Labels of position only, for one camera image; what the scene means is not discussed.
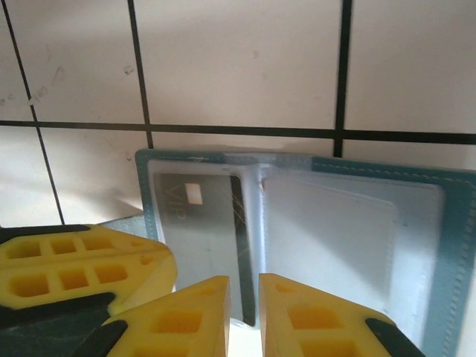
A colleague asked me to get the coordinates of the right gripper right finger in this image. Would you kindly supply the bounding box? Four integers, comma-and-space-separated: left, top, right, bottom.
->
258, 272, 428, 357

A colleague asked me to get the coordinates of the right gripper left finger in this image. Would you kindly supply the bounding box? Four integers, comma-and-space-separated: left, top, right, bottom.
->
74, 274, 232, 357

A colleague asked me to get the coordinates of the teal leather card holder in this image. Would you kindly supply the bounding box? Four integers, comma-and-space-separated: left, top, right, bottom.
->
99, 147, 476, 357

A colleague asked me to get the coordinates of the black VIP card gold print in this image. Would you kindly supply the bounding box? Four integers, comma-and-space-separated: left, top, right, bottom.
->
154, 171, 258, 327

